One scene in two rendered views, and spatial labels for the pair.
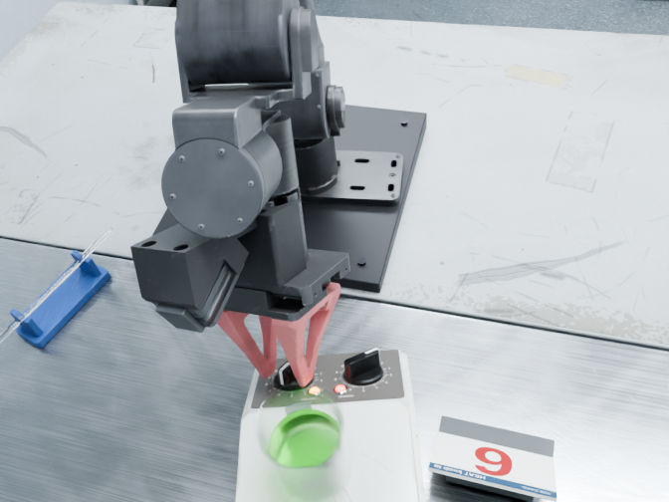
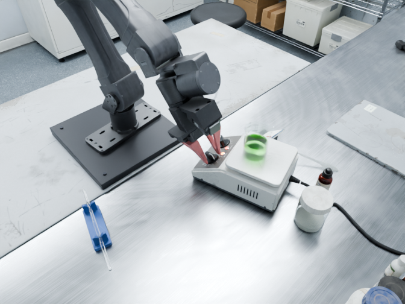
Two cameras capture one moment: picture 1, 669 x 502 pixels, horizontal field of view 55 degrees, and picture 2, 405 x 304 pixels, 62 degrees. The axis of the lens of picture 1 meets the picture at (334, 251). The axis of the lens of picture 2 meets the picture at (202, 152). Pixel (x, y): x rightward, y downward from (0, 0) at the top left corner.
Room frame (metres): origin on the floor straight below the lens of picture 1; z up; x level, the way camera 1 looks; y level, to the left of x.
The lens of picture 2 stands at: (0.06, 0.52, 1.49)
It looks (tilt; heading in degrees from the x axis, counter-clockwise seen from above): 45 degrees down; 294
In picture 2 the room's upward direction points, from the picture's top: straight up
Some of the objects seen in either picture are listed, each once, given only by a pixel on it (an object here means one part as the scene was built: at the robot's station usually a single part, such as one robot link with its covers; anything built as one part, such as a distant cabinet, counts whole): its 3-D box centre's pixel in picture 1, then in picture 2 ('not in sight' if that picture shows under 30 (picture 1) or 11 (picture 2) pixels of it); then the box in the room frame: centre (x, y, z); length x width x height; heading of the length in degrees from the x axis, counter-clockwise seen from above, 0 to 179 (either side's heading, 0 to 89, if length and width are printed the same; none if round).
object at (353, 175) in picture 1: (306, 151); (123, 116); (0.51, 0.01, 0.96); 0.20 x 0.07 x 0.08; 74
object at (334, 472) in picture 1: (310, 448); (257, 142); (0.16, 0.03, 1.02); 0.06 x 0.05 x 0.08; 35
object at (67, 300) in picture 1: (59, 295); (95, 223); (0.40, 0.28, 0.92); 0.10 x 0.03 x 0.04; 142
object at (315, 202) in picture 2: not in sight; (312, 209); (0.02, 0.09, 0.94); 0.06 x 0.06 x 0.08
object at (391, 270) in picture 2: not in sight; (398, 266); (-0.14, 0.14, 0.93); 0.02 x 0.02 x 0.06
